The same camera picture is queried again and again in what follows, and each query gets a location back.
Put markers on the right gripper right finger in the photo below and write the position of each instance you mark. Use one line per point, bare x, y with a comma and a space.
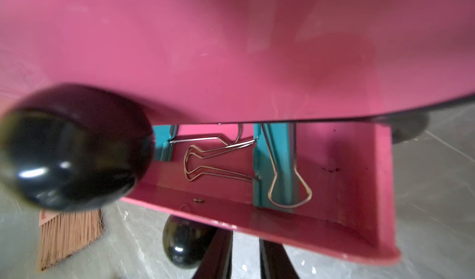
274, 261

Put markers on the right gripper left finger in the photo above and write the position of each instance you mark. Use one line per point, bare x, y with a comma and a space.
217, 261

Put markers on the teal binder clip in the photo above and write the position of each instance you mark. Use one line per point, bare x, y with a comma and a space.
277, 183
164, 146

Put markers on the black pink drawer cabinet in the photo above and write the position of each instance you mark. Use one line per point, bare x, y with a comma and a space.
88, 79

